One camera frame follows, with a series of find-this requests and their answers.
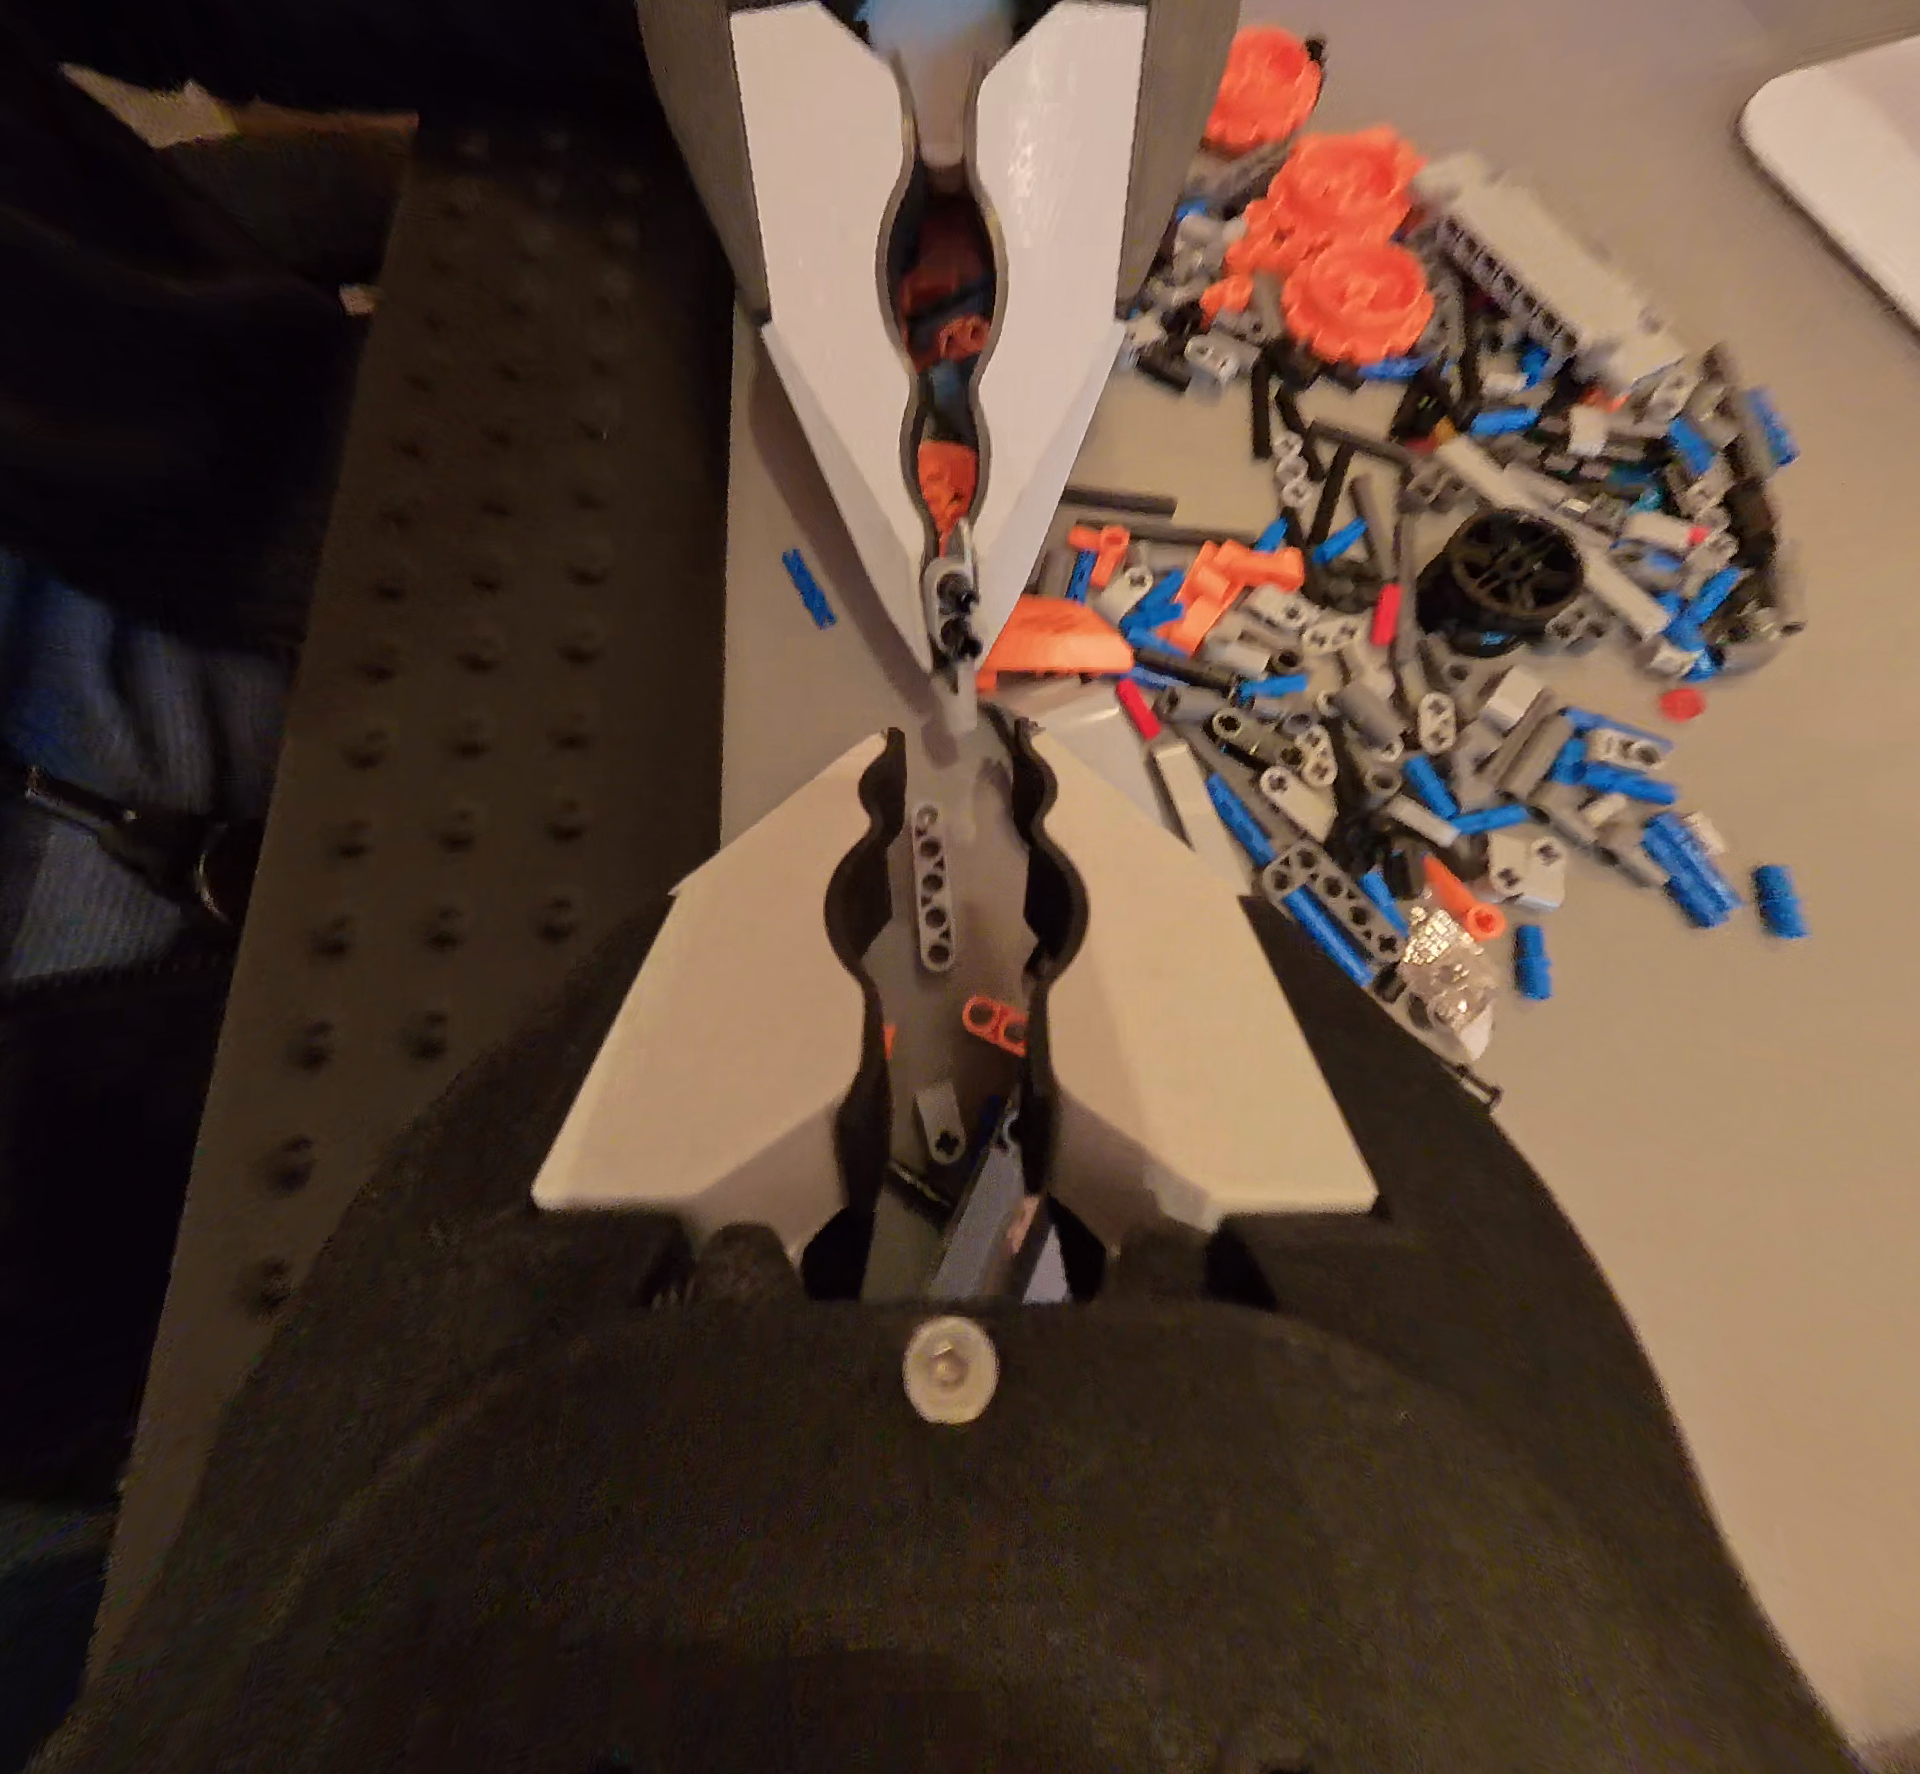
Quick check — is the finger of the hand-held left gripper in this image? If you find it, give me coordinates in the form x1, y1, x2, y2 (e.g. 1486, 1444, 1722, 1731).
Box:
962, 6, 1166, 635
730, 6, 962, 678

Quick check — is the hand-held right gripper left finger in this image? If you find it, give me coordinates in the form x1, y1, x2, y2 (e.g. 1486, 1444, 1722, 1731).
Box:
536, 732, 903, 1296

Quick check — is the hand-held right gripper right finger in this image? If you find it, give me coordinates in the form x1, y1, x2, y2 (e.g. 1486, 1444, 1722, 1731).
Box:
1005, 704, 1381, 1302

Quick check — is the grey beam piece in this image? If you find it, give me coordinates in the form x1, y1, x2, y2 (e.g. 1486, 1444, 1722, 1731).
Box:
897, 795, 979, 989

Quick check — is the pile of plastic building pieces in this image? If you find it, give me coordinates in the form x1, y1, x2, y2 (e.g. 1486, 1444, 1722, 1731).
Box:
775, 20, 1818, 1061

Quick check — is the black connector pin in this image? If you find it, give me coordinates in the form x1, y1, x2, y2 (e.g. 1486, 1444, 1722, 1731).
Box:
926, 553, 991, 693

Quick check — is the orange panel piece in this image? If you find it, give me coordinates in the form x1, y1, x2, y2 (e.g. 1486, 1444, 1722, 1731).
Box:
976, 591, 1140, 693

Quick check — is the black spoked wheel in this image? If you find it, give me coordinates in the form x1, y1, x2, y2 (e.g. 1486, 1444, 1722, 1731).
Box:
1431, 516, 1589, 652

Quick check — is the white book stand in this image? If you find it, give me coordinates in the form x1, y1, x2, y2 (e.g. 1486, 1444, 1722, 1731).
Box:
1739, 40, 1920, 334

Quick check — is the long grey frame piece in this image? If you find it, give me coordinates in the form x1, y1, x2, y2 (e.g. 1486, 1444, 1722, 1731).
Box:
1409, 154, 1702, 402

